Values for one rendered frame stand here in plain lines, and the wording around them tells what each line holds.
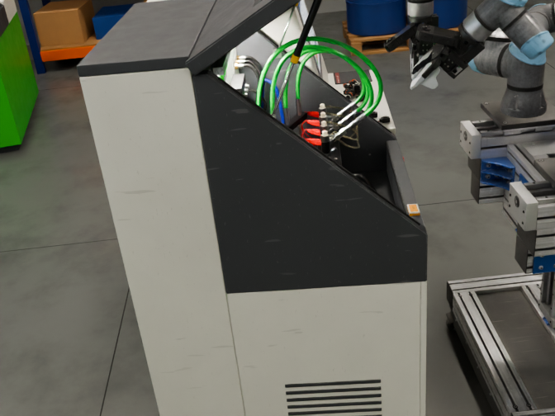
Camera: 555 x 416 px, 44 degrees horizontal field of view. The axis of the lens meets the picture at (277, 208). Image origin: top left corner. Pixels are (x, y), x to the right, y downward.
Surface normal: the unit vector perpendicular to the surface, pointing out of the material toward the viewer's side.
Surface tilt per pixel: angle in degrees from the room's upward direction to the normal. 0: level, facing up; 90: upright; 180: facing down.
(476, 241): 0
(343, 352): 90
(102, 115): 90
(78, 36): 90
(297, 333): 90
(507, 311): 0
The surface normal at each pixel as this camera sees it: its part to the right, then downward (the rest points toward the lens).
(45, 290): -0.09, -0.88
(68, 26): -0.02, 0.48
